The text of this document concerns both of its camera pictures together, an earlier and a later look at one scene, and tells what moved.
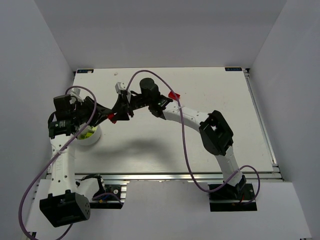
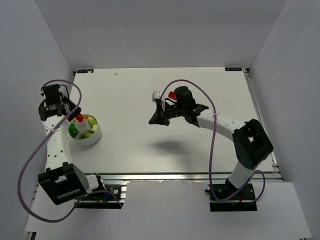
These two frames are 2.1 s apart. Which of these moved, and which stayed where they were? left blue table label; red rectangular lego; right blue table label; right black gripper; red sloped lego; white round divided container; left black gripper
Moved: red sloped lego; right black gripper; left black gripper
Stayed: left blue table label; right blue table label; white round divided container; red rectangular lego
